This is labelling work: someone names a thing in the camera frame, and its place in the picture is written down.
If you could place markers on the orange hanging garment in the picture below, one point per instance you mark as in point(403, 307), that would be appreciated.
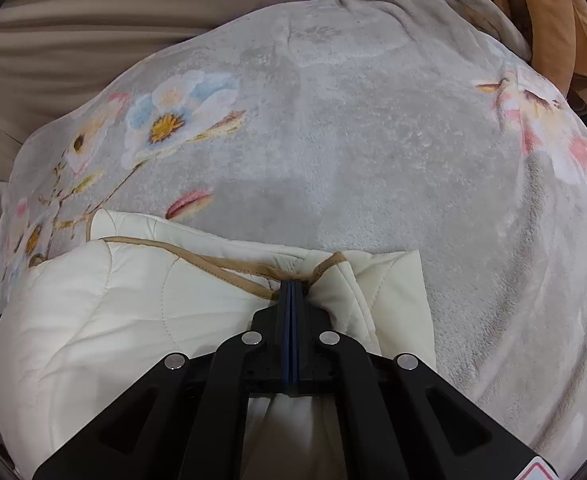
point(558, 25)

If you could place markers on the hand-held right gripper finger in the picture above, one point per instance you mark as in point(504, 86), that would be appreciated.
point(287, 340)
point(297, 340)

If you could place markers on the cream quilted jacket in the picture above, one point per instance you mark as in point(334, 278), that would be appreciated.
point(98, 320)

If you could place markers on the grey floral blanket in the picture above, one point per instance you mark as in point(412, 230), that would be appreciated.
point(348, 135)

